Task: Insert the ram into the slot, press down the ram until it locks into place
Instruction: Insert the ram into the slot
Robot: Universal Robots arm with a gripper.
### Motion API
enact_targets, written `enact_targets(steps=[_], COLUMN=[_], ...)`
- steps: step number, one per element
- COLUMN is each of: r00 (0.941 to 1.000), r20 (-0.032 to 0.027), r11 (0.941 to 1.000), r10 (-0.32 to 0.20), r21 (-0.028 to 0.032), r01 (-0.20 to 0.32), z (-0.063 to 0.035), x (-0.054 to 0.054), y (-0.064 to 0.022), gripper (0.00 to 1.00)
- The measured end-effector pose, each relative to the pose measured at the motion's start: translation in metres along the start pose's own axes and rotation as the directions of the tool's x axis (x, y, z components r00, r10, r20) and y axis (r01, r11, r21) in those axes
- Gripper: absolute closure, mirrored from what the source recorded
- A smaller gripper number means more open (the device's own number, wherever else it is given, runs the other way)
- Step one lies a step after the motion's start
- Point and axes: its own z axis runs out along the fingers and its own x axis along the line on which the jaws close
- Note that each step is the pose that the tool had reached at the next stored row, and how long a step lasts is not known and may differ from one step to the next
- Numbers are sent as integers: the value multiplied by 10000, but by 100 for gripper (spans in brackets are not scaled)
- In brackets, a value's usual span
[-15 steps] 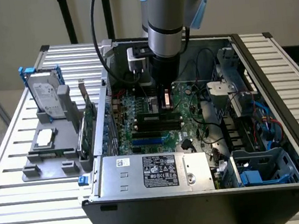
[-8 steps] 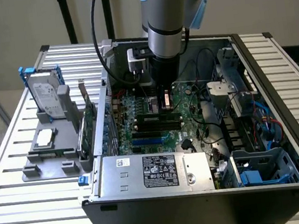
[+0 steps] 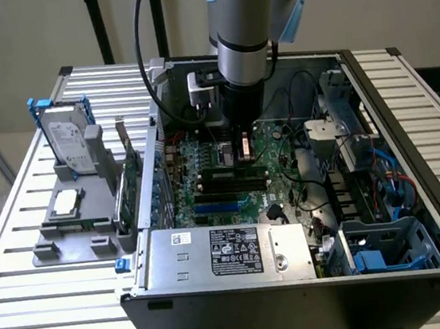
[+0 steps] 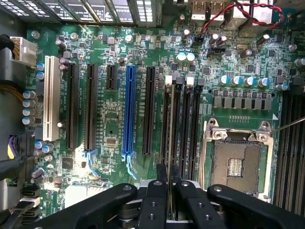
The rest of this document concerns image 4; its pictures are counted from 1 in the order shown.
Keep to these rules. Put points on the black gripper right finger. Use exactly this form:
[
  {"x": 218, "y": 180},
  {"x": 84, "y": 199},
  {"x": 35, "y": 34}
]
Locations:
[{"x": 197, "y": 210}]

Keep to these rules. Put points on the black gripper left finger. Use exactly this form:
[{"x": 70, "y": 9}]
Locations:
[{"x": 152, "y": 205}]

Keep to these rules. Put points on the black latch RAM slot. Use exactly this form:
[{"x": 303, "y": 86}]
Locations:
[
  {"x": 195, "y": 124},
  {"x": 176, "y": 114}
]

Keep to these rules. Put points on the white latch RAM slot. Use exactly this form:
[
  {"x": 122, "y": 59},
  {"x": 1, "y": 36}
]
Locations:
[
  {"x": 186, "y": 124},
  {"x": 165, "y": 119}
]

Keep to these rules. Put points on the long black expansion slot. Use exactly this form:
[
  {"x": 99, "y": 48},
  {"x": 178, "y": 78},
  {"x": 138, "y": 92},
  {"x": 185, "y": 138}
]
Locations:
[
  {"x": 72, "y": 107},
  {"x": 149, "y": 109},
  {"x": 90, "y": 107}
]

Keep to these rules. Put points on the blue expansion slot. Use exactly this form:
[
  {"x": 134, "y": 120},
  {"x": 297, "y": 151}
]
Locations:
[{"x": 129, "y": 109}]

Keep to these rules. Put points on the black RAM slot bank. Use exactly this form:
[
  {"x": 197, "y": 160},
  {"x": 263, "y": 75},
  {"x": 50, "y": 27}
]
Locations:
[{"x": 291, "y": 152}]

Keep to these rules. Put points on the short black expansion slot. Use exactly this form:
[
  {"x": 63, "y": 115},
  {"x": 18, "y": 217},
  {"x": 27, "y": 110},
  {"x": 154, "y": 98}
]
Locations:
[{"x": 111, "y": 77}]

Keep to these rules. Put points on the white PCI expansion slot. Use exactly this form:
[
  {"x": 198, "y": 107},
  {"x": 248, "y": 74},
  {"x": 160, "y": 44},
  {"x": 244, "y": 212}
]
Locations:
[{"x": 51, "y": 100}]

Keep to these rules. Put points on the CPU socket with pins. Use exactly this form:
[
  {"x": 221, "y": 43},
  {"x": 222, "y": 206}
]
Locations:
[{"x": 236, "y": 164}]

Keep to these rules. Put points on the silver chipset heat sink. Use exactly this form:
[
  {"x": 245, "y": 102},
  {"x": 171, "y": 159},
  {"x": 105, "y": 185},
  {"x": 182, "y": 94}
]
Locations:
[{"x": 76, "y": 195}]

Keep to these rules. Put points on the silver CPU socket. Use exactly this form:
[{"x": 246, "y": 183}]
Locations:
[{"x": 238, "y": 133}]

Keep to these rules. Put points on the green computer motherboard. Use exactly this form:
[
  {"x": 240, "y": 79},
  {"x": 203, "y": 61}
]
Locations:
[{"x": 114, "y": 107}]

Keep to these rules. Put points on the black SATA connector block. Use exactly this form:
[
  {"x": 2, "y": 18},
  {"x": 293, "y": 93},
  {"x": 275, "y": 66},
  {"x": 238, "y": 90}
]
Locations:
[{"x": 29, "y": 194}]

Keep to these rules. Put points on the thin metal locking lever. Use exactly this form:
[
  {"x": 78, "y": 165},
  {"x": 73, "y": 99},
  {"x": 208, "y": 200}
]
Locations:
[{"x": 288, "y": 124}]

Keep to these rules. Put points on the blue top capacitor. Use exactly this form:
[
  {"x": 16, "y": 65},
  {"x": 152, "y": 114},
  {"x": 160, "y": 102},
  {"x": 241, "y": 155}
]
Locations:
[
  {"x": 29, "y": 94},
  {"x": 181, "y": 57},
  {"x": 190, "y": 57},
  {"x": 28, "y": 120},
  {"x": 236, "y": 80},
  {"x": 249, "y": 81},
  {"x": 224, "y": 80},
  {"x": 28, "y": 111},
  {"x": 263, "y": 82},
  {"x": 40, "y": 75},
  {"x": 29, "y": 103},
  {"x": 282, "y": 86},
  {"x": 40, "y": 66}
]

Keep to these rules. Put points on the grey metal PC case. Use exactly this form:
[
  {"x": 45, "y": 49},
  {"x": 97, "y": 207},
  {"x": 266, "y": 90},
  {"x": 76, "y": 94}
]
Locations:
[{"x": 12, "y": 114}]

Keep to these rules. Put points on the silver USB port block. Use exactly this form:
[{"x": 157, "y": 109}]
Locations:
[{"x": 207, "y": 10}]

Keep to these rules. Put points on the white power connector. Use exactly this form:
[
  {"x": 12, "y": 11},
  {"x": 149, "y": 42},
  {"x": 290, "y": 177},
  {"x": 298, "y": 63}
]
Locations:
[{"x": 25, "y": 51}]

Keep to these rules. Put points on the silver rear port block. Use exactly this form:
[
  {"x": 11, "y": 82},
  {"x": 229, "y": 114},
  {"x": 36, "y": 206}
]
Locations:
[{"x": 252, "y": 14}]

